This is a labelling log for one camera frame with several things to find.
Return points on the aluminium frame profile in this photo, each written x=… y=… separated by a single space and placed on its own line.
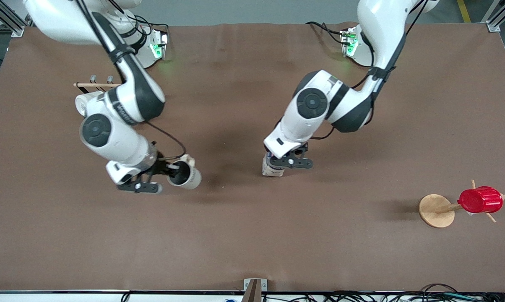
x=9 y=21
x=498 y=19

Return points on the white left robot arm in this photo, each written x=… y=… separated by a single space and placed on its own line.
x=307 y=109

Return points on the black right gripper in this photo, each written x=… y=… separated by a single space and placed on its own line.
x=162 y=167

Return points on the white hanging mug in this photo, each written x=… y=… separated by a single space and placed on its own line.
x=84 y=102

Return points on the red plastic cup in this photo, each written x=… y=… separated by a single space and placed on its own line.
x=481 y=200

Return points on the wooden mug tree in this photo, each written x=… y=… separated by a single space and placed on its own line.
x=436 y=212

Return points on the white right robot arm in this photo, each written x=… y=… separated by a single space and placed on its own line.
x=139 y=96

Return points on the grey metal camera bracket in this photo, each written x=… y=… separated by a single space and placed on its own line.
x=254 y=289

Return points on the blue white milk carton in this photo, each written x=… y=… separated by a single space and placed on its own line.
x=273 y=171

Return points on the grey ceramic mug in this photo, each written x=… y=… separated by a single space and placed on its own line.
x=191 y=180

